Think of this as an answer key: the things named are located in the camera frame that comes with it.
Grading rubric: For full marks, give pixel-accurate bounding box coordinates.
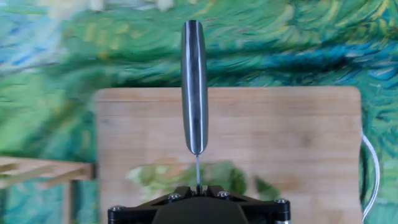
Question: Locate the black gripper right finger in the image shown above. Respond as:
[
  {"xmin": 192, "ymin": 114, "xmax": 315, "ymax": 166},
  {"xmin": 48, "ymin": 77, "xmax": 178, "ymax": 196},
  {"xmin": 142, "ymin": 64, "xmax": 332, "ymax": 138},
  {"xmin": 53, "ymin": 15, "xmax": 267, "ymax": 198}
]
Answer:
[{"xmin": 200, "ymin": 184, "xmax": 292, "ymax": 224}]

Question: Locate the steel cleaver knife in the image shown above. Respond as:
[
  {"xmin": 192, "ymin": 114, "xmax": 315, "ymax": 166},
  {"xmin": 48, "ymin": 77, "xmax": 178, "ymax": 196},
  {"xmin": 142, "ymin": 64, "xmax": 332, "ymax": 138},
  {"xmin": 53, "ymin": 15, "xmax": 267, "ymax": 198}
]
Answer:
[{"xmin": 181, "ymin": 20, "xmax": 209, "ymax": 194}]

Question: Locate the bamboo cutting board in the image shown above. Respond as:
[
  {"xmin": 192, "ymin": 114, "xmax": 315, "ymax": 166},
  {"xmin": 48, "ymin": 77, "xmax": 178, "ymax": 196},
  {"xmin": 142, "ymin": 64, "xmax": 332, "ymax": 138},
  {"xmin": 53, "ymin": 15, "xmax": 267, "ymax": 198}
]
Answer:
[{"xmin": 93, "ymin": 86, "xmax": 364, "ymax": 224}]

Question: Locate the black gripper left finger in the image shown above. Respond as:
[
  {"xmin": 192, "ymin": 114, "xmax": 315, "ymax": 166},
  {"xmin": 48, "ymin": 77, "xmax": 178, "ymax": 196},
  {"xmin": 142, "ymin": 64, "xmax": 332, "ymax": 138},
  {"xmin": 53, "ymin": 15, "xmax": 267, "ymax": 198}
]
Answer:
[{"xmin": 107, "ymin": 185, "xmax": 198, "ymax": 224}]

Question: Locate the thin white cable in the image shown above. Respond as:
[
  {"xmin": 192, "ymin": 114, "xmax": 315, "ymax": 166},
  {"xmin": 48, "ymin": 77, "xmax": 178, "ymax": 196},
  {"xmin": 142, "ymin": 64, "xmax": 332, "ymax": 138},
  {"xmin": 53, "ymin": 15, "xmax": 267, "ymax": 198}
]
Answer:
[{"xmin": 360, "ymin": 133, "xmax": 381, "ymax": 222}]

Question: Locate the pakchoi leaf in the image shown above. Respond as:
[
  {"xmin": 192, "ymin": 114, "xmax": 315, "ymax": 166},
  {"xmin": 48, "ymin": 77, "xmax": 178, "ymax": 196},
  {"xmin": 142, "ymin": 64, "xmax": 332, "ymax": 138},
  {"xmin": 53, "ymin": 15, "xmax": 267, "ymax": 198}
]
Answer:
[{"xmin": 157, "ymin": 0, "xmax": 175, "ymax": 12}]

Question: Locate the painted landscape tablecloth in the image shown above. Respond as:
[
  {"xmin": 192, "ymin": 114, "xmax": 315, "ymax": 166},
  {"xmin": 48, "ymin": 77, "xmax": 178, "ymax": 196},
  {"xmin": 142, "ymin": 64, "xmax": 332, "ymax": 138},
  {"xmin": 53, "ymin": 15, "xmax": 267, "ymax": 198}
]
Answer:
[{"xmin": 0, "ymin": 0, "xmax": 398, "ymax": 224}]

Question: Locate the wooden peg rack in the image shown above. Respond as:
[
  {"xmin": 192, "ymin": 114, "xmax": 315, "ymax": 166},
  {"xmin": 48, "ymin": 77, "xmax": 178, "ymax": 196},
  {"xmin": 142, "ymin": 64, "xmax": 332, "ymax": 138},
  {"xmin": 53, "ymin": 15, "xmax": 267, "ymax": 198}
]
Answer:
[{"xmin": 0, "ymin": 156, "xmax": 96, "ymax": 224}]

